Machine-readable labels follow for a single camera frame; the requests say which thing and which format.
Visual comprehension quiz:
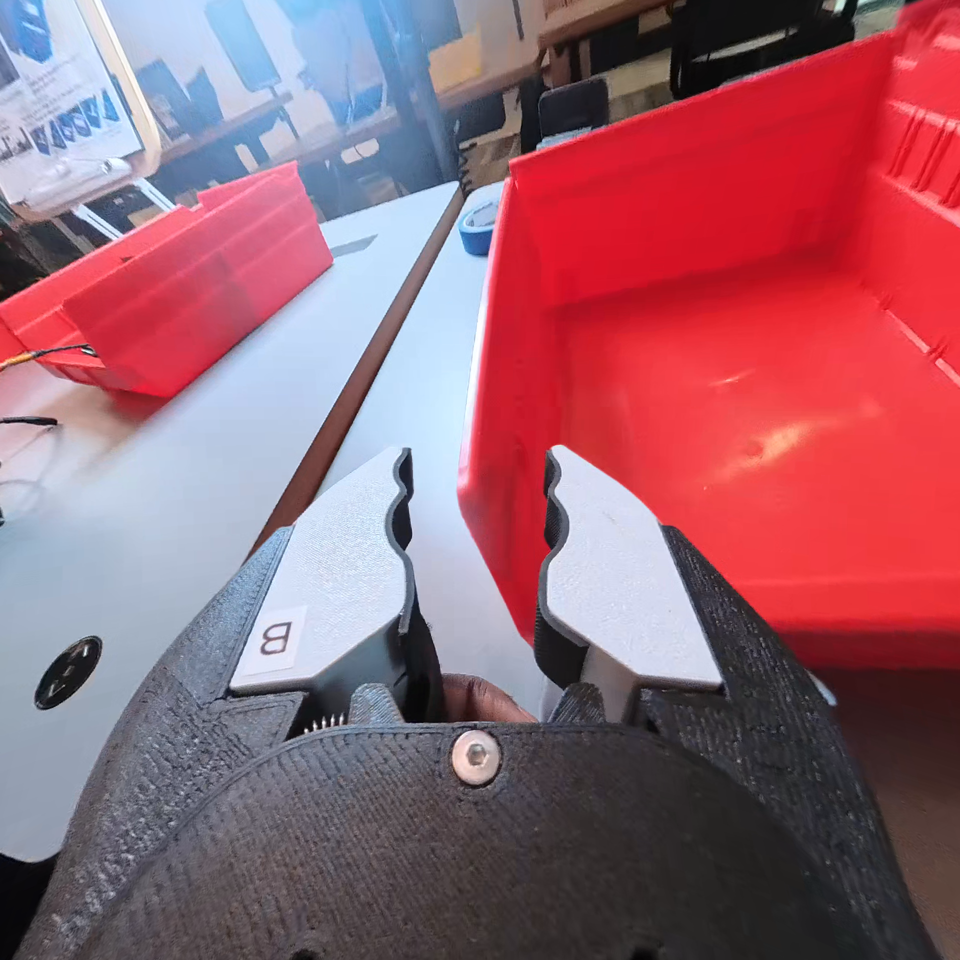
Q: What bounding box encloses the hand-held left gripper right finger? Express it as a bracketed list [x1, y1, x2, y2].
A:
[534, 444, 725, 725]

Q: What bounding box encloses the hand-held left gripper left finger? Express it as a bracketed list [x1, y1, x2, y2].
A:
[227, 446, 445, 725]

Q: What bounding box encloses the red plastic bin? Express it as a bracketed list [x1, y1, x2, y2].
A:
[457, 0, 960, 670]
[0, 159, 335, 399]

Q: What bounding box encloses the person's left hand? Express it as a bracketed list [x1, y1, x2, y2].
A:
[442, 673, 538, 725]

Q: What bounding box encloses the black table grommet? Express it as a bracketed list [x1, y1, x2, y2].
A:
[33, 636, 104, 711]

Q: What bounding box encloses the blue tape roll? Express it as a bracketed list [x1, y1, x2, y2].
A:
[459, 201, 502, 258]

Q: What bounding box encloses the white poster stand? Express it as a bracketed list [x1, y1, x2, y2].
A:
[26, 153, 185, 241]

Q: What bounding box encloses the long wooden desk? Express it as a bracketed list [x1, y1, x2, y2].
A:
[161, 0, 676, 170]

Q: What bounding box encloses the grey cube device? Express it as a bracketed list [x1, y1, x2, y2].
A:
[538, 78, 610, 151]

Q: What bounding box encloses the dark stand pole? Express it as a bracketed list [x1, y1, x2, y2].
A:
[360, 0, 460, 185]

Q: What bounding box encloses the instruction poster on board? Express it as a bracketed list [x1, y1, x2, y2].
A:
[0, 0, 162, 219]

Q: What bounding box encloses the yellow black cable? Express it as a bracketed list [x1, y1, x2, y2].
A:
[0, 341, 97, 370]

